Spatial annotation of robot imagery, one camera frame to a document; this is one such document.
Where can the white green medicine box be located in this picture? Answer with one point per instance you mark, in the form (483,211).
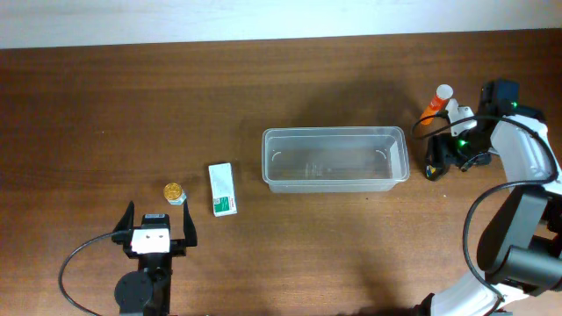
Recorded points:
(223,191)

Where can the orange tube white cap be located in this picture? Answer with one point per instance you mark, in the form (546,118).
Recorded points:
(444,93)

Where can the clear plastic container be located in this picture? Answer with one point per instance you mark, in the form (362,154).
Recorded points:
(334,159)

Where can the dark bottle white cap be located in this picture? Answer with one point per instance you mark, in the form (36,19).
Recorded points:
(433,173)

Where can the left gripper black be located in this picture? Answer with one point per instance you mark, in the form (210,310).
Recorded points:
(178,247)

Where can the small jar gold lid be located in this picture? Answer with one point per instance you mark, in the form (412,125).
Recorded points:
(174,194)

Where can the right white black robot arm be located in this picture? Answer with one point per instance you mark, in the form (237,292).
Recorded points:
(511,237)

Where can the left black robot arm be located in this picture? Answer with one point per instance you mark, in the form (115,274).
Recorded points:
(146,290)

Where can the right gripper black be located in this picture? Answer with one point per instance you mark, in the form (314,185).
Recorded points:
(441,152)

